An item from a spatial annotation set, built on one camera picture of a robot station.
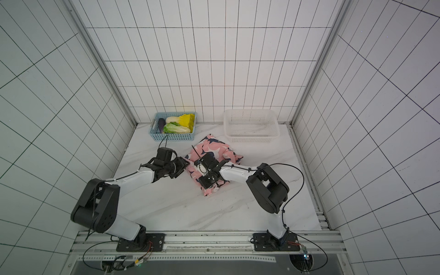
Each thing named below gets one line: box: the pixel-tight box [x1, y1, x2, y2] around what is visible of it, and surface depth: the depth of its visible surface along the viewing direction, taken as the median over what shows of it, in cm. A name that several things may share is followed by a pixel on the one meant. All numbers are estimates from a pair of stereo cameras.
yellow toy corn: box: [178, 113, 195, 133], surface depth 113 cm
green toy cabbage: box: [163, 122, 191, 134], surface depth 109 cm
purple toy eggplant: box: [158, 118, 167, 133], surface depth 120 cm
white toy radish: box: [165, 116, 180, 124], surface depth 119 cm
